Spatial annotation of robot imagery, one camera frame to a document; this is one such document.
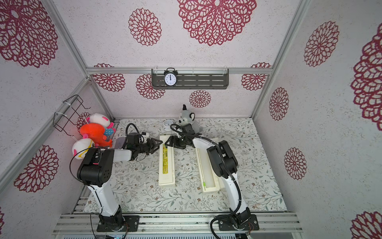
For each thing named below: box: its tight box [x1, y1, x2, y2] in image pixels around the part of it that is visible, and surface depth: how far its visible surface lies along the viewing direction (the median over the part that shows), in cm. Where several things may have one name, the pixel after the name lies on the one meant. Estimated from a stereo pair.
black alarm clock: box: [163, 67, 179, 88], surface depth 92 cm
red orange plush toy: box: [80, 122, 113, 148], surface depth 91 cm
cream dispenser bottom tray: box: [195, 147, 221, 193], surface depth 83 cm
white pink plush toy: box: [86, 113, 111, 128], surface depth 97 cm
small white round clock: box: [163, 119, 174, 132], surface depth 115 cm
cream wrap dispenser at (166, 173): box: [158, 134, 176, 186], surface depth 87 cm
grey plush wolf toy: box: [178, 104, 200, 133], surface depth 98 cm
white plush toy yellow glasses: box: [72, 133, 99, 160], surface depth 81 cm
